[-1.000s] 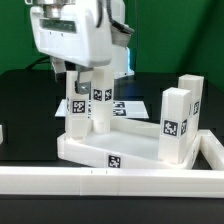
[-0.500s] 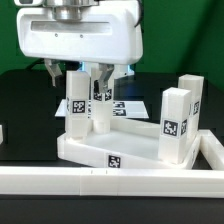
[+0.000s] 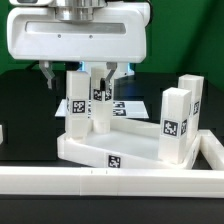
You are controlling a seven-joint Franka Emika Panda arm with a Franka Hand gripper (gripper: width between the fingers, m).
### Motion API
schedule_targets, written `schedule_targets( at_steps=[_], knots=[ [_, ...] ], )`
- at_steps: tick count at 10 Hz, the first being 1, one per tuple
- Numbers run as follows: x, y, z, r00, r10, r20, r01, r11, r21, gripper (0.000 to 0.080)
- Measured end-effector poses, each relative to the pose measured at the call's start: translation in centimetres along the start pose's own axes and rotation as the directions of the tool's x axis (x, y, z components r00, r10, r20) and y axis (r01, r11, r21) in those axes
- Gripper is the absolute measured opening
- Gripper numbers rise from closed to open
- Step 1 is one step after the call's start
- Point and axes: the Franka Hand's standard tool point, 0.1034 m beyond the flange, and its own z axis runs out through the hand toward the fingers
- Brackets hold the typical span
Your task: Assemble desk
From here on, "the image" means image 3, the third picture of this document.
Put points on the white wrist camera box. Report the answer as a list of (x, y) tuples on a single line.
[(31, 2)]

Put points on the white fixture wall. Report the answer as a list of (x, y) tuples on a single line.
[(17, 180)]

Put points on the white block left edge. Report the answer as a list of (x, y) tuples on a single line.
[(1, 134)]

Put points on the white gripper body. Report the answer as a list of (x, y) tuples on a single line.
[(115, 33)]

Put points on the white desk tabletop tray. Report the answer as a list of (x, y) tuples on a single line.
[(130, 144)]

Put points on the fiducial marker sheet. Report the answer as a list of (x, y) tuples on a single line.
[(127, 109)]

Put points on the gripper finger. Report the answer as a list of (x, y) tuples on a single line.
[(46, 68), (108, 76)]

